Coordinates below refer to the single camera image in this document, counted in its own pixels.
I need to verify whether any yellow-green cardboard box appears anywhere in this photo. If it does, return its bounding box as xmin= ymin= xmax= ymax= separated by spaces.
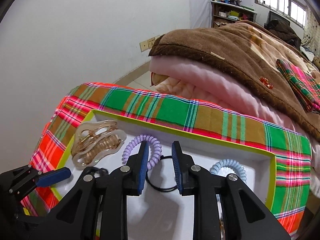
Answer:
xmin=51 ymin=109 xmax=277 ymax=240

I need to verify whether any wall socket panel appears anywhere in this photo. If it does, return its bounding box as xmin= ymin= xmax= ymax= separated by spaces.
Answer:
xmin=139 ymin=35 xmax=160 ymax=53

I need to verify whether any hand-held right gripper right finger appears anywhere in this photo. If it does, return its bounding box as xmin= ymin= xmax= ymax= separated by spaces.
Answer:
xmin=171 ymin=141 xmax=292 ymax=240

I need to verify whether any patterned curtain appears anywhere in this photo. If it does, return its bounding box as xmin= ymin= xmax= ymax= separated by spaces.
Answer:
xmin=301 ymin=7 xmax=320 ymax=55

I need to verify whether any black elastic hair tie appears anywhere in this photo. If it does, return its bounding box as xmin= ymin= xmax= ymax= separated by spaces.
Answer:
xmin=146 ymin=155 xmax=178 ymax=193

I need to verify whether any red sequin ornament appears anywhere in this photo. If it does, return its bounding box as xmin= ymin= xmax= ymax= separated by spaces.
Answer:
xmin=259 ymin=76 xmax=273 ymax=88

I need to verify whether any folded plaid cloth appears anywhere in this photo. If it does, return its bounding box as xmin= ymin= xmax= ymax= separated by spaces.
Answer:
xmin=276 ymin=59 xmax=320 ymax=110

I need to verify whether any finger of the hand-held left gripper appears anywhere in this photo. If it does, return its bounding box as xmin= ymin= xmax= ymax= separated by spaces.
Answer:
xmin=15 ymin=166 xmax=72 ymax=198

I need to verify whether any brown fleece blanket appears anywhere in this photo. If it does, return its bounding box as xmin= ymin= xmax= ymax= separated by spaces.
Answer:
xmin=149 ymin=20 xmax=320 ymax=140

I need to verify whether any plaid bed sheet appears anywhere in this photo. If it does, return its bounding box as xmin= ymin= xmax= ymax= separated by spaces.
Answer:
xmin=21 ymin=82 xmax=313 ymax=233

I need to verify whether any black jacket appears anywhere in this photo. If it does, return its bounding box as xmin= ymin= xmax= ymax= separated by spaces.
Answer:
xmin=264 ymin=20 xmax=302 ymax=48

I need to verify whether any cream quilted blanket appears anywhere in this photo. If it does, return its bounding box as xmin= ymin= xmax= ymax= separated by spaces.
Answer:
xmin=151 ymin=72 xmax=197 ymax=98

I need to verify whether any pink quilt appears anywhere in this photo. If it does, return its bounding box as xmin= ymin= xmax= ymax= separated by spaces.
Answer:
xmin=149 ymin=55 xmax=320 ymax=155

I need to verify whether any black wrist band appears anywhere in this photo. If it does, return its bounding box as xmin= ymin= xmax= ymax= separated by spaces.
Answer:
xmin=86 ymin=167 xmax=109 ymax=180

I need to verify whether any purple spiral hair tie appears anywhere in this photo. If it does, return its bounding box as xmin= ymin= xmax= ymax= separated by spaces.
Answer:
xmin=122 ymin=134 xmax=162 ymax=169

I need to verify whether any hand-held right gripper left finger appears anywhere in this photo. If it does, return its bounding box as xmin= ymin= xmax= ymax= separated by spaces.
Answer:
xmin=41 ymin=141 xmax=150 ymax=240

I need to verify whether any light blue spiral hair tie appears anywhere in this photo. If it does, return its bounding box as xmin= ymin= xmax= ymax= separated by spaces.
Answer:
xmin=209 ymin=159 xmax=247 ymax=184

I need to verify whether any translucent beige hair claw clip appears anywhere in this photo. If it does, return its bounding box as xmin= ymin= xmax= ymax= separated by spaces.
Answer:
xmin=71 ymin=120 xmax=127 ymax=172

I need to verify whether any wooden shelf unit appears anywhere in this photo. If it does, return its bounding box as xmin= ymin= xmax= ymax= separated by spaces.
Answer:
xmin=211 ymin=0 xmax=257 ymax=28

